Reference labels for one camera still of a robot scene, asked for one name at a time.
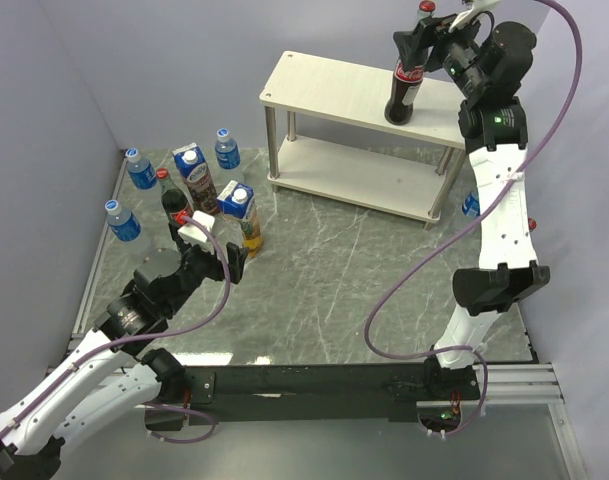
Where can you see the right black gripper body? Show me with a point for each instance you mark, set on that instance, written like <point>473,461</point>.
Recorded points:
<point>456,49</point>

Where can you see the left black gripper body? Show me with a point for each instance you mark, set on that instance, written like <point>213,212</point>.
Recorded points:
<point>199,263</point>

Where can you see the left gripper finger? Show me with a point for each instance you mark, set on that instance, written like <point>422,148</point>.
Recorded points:
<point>236,256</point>
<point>174,232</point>

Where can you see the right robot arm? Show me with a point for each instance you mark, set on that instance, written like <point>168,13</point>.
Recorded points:
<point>493,125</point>

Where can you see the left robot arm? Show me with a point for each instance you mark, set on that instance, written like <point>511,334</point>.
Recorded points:
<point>112,369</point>

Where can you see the white two-tier wooden shelf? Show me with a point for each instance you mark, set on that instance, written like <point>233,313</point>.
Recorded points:
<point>327,136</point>

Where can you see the front left water bottle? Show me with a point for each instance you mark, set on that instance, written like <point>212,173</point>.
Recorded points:
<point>127,228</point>

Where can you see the water bottle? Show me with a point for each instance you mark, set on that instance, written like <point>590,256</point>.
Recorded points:
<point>143,176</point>
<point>228,158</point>
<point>471,206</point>
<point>127,228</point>

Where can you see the grape juice carton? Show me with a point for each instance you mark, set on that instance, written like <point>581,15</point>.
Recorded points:
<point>194,170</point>

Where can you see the pineapple juice carton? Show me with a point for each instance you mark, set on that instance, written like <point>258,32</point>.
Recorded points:
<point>237,201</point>

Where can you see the back left water bottle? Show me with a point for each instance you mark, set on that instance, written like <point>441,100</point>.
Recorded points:
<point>143,176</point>

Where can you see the back centre water bottle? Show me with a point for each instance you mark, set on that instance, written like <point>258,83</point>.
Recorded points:
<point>228,158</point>

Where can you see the black base crossbar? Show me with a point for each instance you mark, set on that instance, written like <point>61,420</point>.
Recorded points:
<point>324,392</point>

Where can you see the right water bottle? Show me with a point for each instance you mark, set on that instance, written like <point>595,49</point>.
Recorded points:
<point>471,206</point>

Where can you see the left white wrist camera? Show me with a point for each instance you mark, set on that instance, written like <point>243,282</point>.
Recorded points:
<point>193,232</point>

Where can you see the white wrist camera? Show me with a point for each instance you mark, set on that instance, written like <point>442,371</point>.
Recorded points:
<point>474,8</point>
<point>193,232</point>

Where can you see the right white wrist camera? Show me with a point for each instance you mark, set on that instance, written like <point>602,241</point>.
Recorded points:
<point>474,8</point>

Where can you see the aluminium frame rail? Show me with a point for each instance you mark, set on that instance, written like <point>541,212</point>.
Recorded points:
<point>304,300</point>

